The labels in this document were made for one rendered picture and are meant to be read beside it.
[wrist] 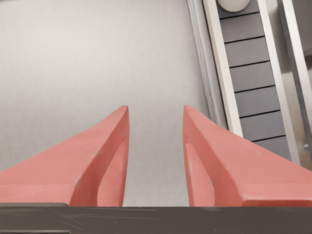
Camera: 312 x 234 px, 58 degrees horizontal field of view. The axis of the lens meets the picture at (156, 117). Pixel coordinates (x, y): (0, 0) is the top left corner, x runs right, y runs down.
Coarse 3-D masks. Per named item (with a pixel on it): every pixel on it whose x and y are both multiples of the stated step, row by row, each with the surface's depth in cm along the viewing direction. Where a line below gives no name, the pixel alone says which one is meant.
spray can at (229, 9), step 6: (216, 0) 43; (222, 0) 41; (228, 0) 40; (234, 0) 39; (240, 0) 39; (246, 0) 39; (222, 6) 42; (228, 6) 41; (234, 6) 41; (240, 6) 41; (228, 12) 43; (234, 12) 43
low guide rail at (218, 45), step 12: (204, 0) 41; (216, 12) 39; (216, 24) 39; (216, 36) 39; (216, 48) 39; (216, 60) 40; (228, 72) 39; (228, 84) 39; (228, 96) 39; (228, 108) 39; (228, 120) 40; (240, 132) 38
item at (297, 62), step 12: (288, 0) 35; (288, 12) 35; (288, 24) 35; (288, 36) 35; (288, 48) 35; (300, 48) 34; (300, 60) 34; (300, 72) 34; (300, 84) 34; (300, 96) 35; (300, 108) 35
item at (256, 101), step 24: (240, 24) 43; (240, 48) 43; (264, 48) 43; (216, 72) 43; (240, 72) 42; (264, 72) 43; (240, 96) 42; (264, 96) 42; (240, 120) 42; (264, 120) 42; (264, 144) 42
